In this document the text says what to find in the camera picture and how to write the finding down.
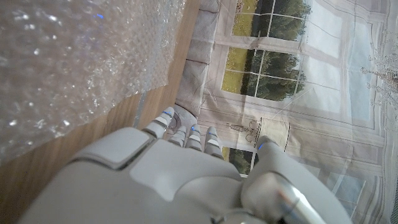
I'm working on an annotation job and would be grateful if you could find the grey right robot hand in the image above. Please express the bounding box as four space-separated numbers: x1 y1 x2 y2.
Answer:
18 106 354 224

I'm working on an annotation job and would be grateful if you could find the clear bubble wrap sheet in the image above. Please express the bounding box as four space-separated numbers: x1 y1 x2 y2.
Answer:
0 0 187 162

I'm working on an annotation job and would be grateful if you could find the printed window backdrop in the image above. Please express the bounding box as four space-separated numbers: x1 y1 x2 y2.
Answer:
175 0 398 224

